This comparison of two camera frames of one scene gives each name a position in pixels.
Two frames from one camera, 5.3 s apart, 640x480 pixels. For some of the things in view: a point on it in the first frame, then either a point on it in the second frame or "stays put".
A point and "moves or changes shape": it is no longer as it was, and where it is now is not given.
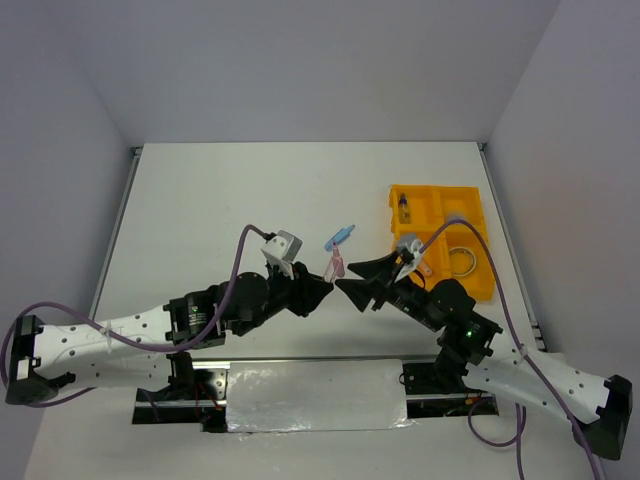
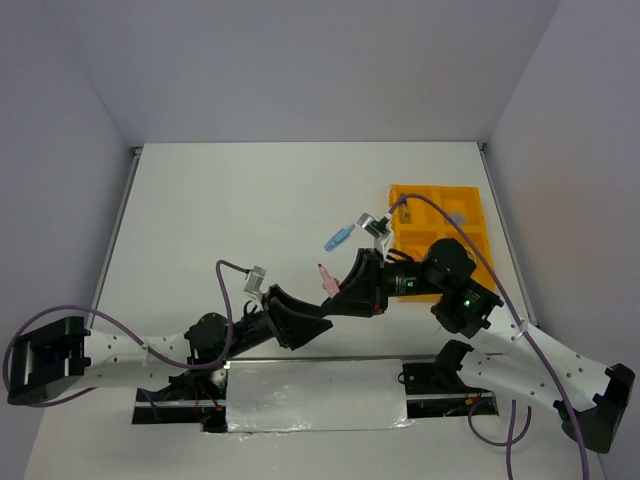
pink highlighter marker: [336, 265] moves or changes shape
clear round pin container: [457, 215] stays put
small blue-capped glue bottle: [404, 210] stays put
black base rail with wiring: [199, 394] stays put
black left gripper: [306, 289] to [291, 320]
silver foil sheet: [316, 395] stays put
